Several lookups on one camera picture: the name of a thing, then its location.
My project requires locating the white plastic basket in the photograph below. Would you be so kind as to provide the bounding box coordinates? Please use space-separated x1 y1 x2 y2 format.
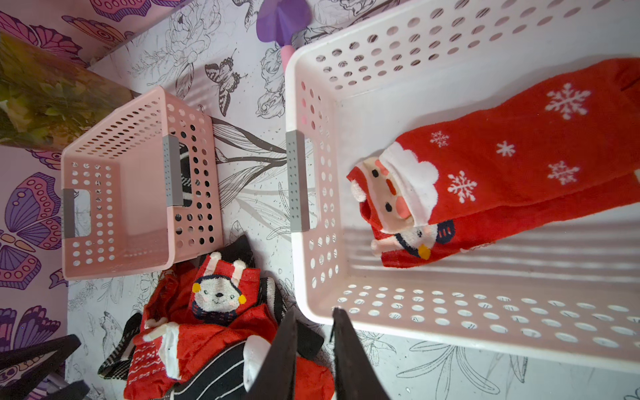
286 1 639 373

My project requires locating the black pinstripe sock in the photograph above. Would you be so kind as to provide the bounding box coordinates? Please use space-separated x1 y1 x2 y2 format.
164 335 271 400

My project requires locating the red bear sock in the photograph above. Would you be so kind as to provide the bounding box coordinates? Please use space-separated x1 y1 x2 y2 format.
189 252 261 326

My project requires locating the purple pink garden trowel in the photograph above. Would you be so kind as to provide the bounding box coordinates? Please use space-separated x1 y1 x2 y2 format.
256 0 313 70

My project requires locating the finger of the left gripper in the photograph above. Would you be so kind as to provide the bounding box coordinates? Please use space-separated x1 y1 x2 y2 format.
1 334 82 380
29 381 90 400

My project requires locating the artificial plant bouquet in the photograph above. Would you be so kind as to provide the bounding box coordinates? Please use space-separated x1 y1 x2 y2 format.
1 33 135 151

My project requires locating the red sock right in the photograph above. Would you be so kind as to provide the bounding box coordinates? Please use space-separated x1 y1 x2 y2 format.
239 304 336 400

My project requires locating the red penguin sock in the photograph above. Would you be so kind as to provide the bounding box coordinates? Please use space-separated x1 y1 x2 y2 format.
371 171 639 268

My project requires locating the red snowflake santa sock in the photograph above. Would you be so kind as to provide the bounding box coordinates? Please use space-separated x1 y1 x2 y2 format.
348 58 639 233

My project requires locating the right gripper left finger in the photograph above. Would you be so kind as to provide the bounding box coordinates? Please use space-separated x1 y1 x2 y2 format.
246 310 298 400

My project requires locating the black white striped sock left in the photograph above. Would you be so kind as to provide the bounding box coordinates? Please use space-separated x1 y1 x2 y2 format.
98 313 143 381

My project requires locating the red patterned sock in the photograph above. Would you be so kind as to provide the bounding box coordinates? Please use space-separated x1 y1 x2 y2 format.
123 323 177 399

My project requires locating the pink plastic basket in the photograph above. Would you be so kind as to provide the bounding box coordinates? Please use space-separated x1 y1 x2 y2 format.
61 87 223 280

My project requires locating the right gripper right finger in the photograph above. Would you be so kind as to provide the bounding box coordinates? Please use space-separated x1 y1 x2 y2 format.
332 308 390 400

